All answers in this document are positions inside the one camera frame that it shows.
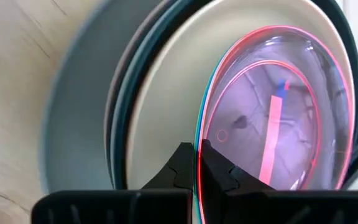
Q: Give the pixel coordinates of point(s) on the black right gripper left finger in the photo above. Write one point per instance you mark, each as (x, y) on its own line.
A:
(135, 207)

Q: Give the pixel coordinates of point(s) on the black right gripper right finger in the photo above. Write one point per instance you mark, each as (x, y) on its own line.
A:
(259, 207)

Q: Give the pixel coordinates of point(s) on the cream plate with dark rim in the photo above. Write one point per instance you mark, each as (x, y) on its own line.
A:
(120, 130)

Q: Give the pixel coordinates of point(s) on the pink transparent plastic plate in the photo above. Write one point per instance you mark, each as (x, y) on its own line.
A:
(291, 93)

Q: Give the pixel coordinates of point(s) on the beige plastic plate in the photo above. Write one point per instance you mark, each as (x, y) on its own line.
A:
(172, 93)

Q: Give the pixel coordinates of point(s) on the grey plastic plate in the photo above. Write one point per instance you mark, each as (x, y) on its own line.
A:
(79, 109)

